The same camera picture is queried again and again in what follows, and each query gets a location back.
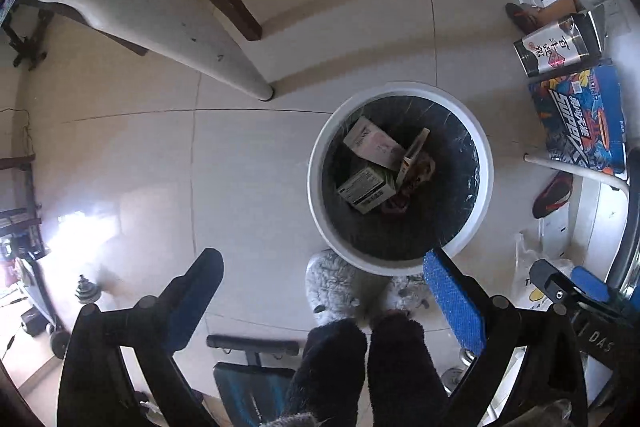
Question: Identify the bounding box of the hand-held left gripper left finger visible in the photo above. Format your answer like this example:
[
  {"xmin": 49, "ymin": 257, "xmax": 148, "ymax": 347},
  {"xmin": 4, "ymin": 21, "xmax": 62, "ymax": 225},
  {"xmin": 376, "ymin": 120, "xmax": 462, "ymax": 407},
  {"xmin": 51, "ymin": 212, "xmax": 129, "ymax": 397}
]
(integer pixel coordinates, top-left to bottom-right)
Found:
[{"xmin": 57, "ymin": 248, "xmax": 224, "ymax": 427}]

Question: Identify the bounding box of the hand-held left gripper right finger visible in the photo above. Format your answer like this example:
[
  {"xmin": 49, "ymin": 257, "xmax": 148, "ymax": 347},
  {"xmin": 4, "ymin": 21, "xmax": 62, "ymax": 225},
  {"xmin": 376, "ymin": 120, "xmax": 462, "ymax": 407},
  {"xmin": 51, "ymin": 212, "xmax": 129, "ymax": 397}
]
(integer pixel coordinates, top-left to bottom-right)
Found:
[{"xmin": 422, "ymin": 248, "xmax": 588, "ymax": 427}]

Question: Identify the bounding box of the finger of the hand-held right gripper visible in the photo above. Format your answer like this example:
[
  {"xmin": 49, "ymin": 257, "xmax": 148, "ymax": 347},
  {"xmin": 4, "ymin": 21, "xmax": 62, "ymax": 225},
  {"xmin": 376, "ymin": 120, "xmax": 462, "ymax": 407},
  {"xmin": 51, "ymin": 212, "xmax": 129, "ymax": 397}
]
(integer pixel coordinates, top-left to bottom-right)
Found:
[
  {"xmin": 530, "ymin": 258, "xmax": 583, "ymax": 308},
  {"xmin": 571, "ymin": 266, "xmax": 626, "ymax": 308}
]

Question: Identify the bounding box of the white round trash bin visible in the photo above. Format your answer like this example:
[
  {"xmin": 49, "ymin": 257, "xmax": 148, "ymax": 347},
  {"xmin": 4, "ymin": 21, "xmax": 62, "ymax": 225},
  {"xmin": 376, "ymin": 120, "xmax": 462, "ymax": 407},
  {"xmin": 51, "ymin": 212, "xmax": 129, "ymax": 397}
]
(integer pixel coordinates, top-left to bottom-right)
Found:
[{"xmin": 307, "ymin": 81, "xmax": 495, "ymax": 277}]

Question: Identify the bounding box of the white plastic bag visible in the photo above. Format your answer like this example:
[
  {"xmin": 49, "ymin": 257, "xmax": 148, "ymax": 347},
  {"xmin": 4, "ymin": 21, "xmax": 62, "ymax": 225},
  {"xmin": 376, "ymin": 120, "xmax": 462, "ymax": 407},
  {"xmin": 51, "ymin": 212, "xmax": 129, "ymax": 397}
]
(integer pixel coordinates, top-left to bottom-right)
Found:
[{"xmin": 512, "ymin": 232, "xmax": 576, "ymax": 310}]

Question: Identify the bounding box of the grey fluffy slipper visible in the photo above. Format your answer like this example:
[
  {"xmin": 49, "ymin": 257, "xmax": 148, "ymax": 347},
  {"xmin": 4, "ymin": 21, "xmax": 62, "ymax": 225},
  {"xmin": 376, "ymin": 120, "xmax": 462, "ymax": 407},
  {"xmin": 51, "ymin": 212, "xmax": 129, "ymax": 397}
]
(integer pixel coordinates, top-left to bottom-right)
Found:
[
  {"xmin": 305, "ymin": 249, "xmax": 373, "ymax": 324},
  {"xmin": 385, "ymin": 274, "xmax": 431, "ymax": 320}
]

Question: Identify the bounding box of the black bin liner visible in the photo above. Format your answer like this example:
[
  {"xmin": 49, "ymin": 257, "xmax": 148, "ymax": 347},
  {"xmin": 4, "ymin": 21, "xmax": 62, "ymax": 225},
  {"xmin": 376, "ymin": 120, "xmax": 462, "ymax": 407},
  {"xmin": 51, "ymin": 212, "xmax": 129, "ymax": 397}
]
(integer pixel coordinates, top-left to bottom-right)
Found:
[{"xmin": 320, "ymin": 94, "xmax": 482, "ymax": 264}]

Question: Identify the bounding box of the person's right leg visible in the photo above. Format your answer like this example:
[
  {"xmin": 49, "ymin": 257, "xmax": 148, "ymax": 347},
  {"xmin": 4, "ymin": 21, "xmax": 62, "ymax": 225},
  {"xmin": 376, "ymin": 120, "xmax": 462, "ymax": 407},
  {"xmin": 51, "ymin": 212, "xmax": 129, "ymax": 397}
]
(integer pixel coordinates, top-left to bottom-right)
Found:
[{"xmin": 367, "ymin": 314, "xmax": 448, "ymax": 427}]

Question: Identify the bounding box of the black orange shoe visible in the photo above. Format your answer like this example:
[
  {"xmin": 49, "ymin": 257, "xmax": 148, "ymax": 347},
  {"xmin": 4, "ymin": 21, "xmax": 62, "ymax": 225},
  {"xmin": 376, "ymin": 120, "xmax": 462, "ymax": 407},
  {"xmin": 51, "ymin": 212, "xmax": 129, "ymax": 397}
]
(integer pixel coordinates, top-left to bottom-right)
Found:
[
  {"xmin": 505, "ymin": 3, "xmax": 543, "ymax": 35},
  {"xmin": 531, "ymin": 172, "xmax": 572, "ymax": 220}
]

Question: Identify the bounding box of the brown snack wrapper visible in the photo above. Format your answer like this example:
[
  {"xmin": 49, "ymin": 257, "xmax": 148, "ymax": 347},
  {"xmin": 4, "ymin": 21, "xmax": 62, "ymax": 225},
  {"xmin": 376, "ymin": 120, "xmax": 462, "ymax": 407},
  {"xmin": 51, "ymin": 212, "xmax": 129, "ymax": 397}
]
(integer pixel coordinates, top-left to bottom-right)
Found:
[{"xmin": 382, "ymin": 157, "xmax": 437, "ymax": 214}]

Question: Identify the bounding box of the white printed small box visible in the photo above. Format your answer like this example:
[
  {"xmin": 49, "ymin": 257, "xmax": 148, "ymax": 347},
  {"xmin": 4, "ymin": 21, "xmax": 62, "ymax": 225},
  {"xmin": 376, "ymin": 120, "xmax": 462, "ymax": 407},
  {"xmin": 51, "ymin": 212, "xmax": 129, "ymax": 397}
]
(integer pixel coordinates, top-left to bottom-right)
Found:
[{"xmin": 336, "ymin": 161, "xmax": 398, "ymax": 214}]

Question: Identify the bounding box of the thin flat carton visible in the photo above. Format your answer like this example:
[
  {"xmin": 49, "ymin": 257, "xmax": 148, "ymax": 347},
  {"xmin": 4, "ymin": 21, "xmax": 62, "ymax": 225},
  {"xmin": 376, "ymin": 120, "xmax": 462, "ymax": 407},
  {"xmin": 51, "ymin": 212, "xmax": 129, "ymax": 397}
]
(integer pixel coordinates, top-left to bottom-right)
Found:
[{"xmin": 396, "ymin": 128, "xmax": 431, "ymax": 190}]

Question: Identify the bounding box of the blue printed box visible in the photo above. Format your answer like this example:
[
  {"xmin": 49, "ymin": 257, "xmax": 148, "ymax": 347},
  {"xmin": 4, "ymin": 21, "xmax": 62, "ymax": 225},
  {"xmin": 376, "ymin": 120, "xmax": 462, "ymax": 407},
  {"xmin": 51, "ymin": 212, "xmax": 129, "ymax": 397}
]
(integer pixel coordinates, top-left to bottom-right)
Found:
[{"xmin": 529, "ymin": 64, "xmax": 628, "ymax": 175}]

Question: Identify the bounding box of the white pink carton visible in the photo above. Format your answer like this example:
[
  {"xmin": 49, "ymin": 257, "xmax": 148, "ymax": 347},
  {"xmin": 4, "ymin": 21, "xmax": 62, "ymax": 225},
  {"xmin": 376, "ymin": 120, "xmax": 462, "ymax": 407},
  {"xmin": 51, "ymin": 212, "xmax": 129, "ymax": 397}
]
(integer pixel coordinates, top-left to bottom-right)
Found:
[{"xmin": 343, "ymin": 116, "xmax": 407, "ymax": 168}]

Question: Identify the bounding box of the black fitness machine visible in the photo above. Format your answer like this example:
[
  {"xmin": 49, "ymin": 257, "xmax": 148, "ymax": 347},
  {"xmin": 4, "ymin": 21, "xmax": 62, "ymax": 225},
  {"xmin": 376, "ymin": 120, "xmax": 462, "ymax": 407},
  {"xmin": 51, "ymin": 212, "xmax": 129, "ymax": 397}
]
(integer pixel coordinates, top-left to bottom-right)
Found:
[{"xmin": 0, "ymin": 204, "xmax": 72, "ymax": 360}]

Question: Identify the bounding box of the small wooden stool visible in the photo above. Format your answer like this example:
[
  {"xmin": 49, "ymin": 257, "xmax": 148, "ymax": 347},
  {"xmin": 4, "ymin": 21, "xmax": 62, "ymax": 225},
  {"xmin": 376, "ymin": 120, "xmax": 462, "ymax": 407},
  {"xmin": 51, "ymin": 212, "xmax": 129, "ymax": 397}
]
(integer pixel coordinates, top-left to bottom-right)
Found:
[{"xmin": 0, "ymin": 154, "xmax": 41, "ymax": 228}]

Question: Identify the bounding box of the black white carton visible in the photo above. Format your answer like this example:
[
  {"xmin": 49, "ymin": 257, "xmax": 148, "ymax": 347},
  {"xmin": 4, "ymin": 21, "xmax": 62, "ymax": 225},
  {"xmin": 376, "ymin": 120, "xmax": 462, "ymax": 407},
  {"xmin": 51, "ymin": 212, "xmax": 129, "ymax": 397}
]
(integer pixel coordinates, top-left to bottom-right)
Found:
[{"xmin": 513, "ymin": 4, "xmax": 606, "ymax": 78}]

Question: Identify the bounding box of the white table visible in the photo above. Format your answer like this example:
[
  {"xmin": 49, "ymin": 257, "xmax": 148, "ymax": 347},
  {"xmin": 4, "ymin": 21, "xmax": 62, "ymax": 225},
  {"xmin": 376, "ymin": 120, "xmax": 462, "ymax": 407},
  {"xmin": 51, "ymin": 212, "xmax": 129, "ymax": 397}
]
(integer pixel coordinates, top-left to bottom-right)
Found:
[{"xmin": 0, "ymin": 0, "xmax": 632, "ymax": 198}]

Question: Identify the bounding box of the black exercise stand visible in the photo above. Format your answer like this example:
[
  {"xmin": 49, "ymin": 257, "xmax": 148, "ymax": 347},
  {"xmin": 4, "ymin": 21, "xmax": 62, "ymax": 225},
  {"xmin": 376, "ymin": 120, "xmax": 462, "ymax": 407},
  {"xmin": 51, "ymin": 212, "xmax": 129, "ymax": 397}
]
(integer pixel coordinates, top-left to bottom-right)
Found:
[{"xmin": 0, "ymin": 2, "xmax": 56, "ymax": 70}]

